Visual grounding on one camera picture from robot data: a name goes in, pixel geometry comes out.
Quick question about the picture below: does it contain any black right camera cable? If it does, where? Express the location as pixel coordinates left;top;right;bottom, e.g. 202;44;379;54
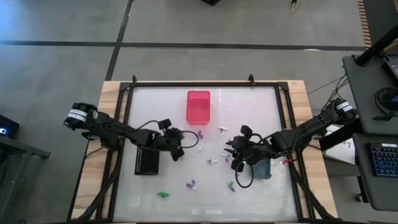
234;157;255;189

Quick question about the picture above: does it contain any backlit black keyboard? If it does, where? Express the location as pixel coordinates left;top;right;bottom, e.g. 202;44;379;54
369;142;398;178

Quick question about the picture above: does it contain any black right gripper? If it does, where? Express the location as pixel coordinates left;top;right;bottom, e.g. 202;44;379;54
223;135;274;172

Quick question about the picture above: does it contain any dark grey side table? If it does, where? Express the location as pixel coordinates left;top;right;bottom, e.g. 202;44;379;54
0;135;52;224

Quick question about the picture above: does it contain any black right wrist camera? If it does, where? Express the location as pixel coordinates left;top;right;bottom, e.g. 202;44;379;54
240;124;254;137

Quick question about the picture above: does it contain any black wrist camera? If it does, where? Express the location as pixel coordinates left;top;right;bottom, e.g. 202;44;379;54
240;124;254;137
157;118;172;131

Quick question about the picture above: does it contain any black metal pole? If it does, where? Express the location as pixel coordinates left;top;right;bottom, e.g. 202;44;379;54
354;23;398;67

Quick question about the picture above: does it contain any black slotted plastic basket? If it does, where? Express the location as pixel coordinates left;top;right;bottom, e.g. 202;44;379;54
134;146;160;176

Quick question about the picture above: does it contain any teal plastic bin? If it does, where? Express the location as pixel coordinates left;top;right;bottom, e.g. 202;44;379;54
251;157;272;180

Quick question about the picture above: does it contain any black device with blue light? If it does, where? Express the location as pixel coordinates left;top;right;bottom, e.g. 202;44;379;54
0;114;20;139

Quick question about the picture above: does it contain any pink plastic bin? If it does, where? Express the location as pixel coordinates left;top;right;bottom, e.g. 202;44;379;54
185;90;211;126

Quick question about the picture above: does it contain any black camera cable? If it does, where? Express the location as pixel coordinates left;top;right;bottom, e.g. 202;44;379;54
180;130;200;149
234;157;255;189

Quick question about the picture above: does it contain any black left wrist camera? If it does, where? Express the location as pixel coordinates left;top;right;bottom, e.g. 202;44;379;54
157;118;172;131

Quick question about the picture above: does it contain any grey desk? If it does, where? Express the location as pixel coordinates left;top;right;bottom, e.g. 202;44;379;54
352;133;398;212
341;54;398;135

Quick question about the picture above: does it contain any black cable bundle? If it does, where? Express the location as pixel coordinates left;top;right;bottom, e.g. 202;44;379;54
307;74;349;113

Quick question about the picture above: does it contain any black left camera cable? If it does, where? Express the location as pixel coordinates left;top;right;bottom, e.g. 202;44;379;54
180;130;200;149

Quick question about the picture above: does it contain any white paper sheet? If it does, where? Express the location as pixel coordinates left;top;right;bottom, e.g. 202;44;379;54
323;124;356;166

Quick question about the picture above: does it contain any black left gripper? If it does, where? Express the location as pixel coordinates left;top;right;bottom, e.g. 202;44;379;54
154;127;185;162

